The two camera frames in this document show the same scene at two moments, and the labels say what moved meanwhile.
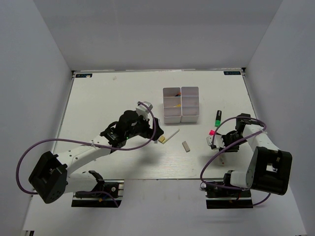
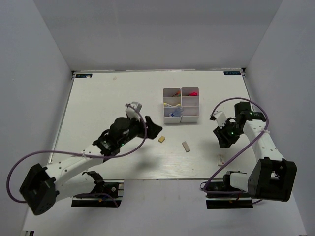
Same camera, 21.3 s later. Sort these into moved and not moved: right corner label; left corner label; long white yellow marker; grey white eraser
Moved: long white yellow marker
Not moved: grey white eraser; left corner label; right corner label
